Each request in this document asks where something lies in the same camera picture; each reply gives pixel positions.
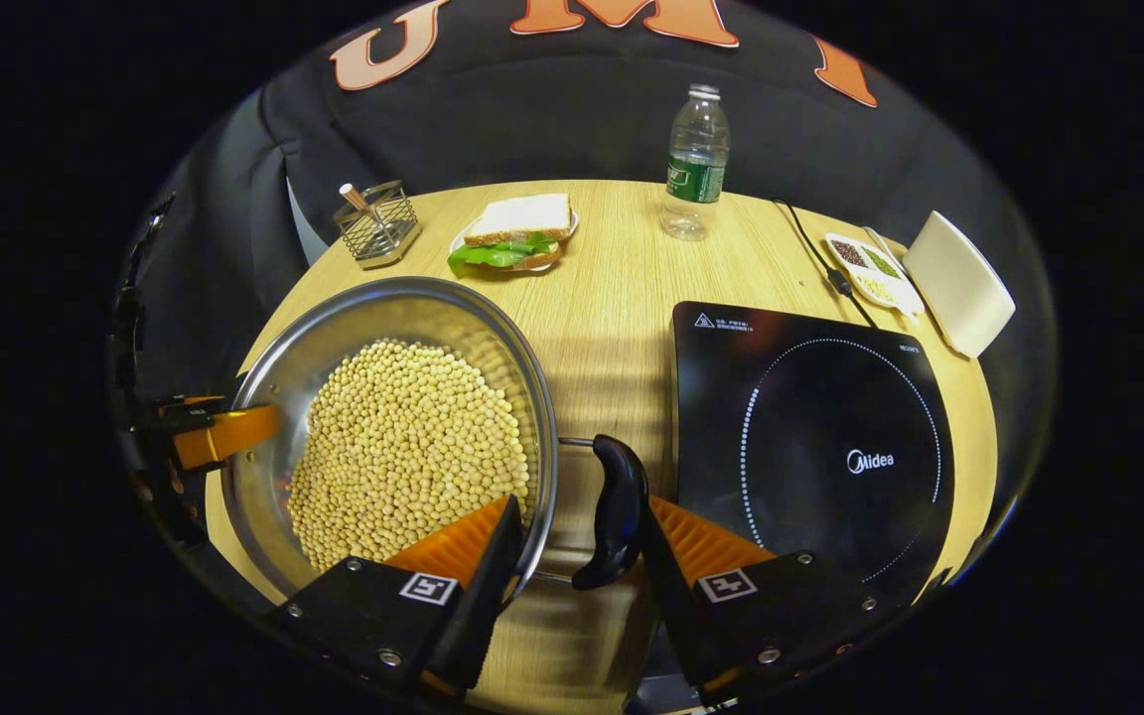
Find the white divided dish with beans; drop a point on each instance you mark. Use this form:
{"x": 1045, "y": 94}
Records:
{"x": 875, "y": 273}

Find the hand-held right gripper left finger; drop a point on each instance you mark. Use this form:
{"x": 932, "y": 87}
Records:
{"x": 478, "y": 606}

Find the sandwich with lettuce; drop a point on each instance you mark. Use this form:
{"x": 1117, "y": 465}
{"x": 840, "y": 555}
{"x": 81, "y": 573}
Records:
{"x": 517, "y": 223}

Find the small metal stick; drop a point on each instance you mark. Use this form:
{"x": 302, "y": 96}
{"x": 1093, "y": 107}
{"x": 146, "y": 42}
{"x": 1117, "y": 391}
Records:
{"x": 354, "y": 197}

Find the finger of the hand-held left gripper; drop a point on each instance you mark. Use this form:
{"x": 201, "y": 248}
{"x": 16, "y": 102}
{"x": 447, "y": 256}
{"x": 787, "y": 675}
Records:
{"x": 229, "y": 434}

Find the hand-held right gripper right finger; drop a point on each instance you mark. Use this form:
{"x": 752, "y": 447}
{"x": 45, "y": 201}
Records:
{"x": 679, "y": 601}

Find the black induction cooktop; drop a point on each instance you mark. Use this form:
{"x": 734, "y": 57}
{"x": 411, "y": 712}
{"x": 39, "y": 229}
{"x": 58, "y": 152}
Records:
{"x": 810, "y": 447}

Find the clear plastic water bottle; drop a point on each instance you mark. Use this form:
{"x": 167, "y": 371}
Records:
{"x": 696, "y": 169}

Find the white toaster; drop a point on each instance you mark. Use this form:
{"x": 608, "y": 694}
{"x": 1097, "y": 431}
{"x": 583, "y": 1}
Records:
{"x": 959, "y": 283}

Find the pile of soybeans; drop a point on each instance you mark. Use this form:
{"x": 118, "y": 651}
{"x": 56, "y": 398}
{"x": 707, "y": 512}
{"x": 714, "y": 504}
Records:
{"x": 403, "y": 447}

